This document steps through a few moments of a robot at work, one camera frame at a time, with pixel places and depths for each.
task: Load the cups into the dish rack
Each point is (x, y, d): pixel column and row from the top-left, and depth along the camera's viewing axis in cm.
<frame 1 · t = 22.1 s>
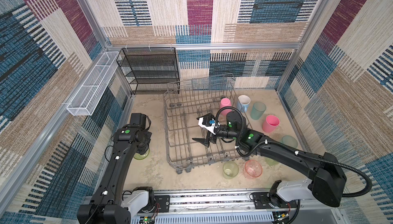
left hand: (148, 137, 78), fingers closed
right hand: (196, 128, 71), fingers open
yellow-green translucent cup: (231, 169, 83), point 3 cm above the table
pink translucent cup: (253, 169, 84), on the table
teal translucent cup: (258, 110, 98), point 11 cm above the table
magenta pink cup: (270, 124, 92), point 10 cm above the table

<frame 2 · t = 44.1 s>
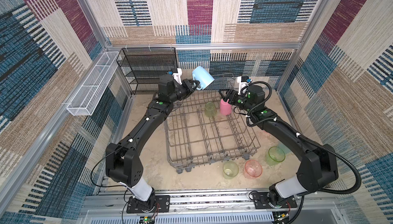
left hand: (201, 80, 74), fingers closed
right hand: (221, 93, 79), fingers open
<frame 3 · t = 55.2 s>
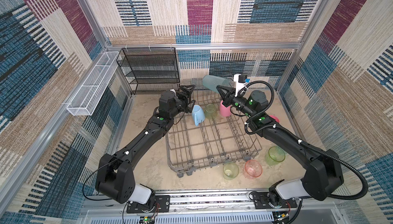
left hand: (198, 89, 75), fingers open
right hand: (216, 88, 71), fingers closed
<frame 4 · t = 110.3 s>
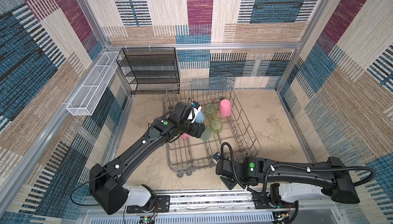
left hand: (198, 123, 76), fingers open
right hand: (228, 179, 73), fingers closed
